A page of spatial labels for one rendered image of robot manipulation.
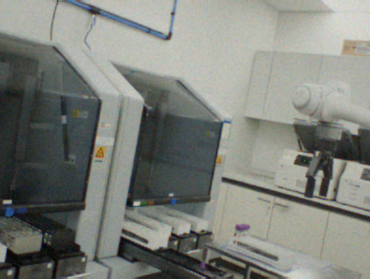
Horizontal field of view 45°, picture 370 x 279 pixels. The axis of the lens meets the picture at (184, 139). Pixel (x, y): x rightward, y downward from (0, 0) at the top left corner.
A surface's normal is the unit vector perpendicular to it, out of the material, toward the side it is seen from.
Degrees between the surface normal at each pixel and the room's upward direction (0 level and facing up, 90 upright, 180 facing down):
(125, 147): 90
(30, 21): 90
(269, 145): 90
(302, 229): 90
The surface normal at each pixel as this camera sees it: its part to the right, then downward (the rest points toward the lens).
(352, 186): -0.61, -0.07
